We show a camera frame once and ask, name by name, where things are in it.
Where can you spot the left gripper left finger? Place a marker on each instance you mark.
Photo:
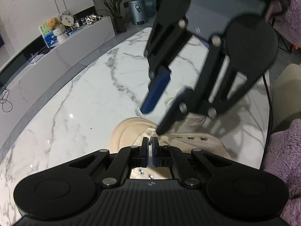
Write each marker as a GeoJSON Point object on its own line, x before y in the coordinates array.
{"type": "Point", "coordinates": [124, 161]}

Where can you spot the cow pattern toys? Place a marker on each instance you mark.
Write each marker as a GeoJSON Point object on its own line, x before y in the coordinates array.
{"type": "Point", "coordinates": [90, 19]}

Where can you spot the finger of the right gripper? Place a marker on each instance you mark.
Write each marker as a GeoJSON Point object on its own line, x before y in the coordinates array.
{"type": "Point", "coordinates": [164, 44]}
{"type": "Point", "coordinates": [190, 99]}

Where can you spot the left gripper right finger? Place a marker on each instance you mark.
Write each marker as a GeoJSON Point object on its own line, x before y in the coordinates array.
{"type": "Point", "coordinates": [173, 158]}

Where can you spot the water bottle jug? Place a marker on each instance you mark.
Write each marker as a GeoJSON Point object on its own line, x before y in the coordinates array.
{"type": "Point", "coordinates": [150, 6]}

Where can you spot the beige canvas shoe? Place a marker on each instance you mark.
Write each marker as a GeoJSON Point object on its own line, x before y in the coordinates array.
{"type": "Point", "coordinates": [131, 131]}

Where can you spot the teddy bear plush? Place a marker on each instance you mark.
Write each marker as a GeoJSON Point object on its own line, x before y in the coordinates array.
{"type": "Point", "coordinates": [52, 23]}

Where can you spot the purple fluffy garment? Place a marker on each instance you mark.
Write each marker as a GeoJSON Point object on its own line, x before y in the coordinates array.
{"type": "Point", "coordinates": [282, 157]}

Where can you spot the potted green plant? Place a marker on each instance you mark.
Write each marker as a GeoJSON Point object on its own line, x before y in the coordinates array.
{"type": "Point", "coordinates": [113, 7]}

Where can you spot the grey pedal trash bin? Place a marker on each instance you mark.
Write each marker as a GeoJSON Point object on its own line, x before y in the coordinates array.
{"type": "Point", "coordinates": [138, 12]}

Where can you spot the white flat box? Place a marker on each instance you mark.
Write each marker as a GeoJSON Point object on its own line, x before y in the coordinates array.
{"type": "Point", "coordinates": [35, 59]}

